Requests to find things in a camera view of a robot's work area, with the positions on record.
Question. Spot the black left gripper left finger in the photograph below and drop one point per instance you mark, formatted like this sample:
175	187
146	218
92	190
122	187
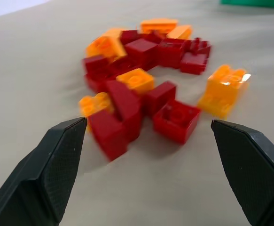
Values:
42	169

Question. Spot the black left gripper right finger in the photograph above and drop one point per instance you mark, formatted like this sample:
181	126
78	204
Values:
249	169

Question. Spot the teal bin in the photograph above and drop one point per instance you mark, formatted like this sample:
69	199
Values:
254	2

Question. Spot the orange toy brick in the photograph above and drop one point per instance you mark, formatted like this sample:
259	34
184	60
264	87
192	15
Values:
106	46
223	93
159	25
180	32
95	103
136	81

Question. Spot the red hollow toy brick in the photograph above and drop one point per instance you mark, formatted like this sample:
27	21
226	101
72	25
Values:
176	122

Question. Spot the red curved toy brick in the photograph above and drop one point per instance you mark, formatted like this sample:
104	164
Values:
126	106

